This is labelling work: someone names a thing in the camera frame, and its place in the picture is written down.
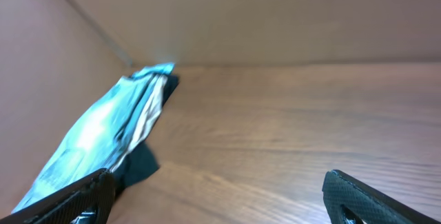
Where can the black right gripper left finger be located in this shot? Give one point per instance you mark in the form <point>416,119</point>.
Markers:
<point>94,193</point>

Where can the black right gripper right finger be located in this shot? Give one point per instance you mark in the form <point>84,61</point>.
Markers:
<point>348,200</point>

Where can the light blue denim shorts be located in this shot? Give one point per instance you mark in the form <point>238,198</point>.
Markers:
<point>92,143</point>

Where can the black garment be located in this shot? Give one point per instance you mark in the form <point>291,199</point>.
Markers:
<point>141,162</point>

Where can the beige shorts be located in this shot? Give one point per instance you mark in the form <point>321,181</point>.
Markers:
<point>143,118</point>

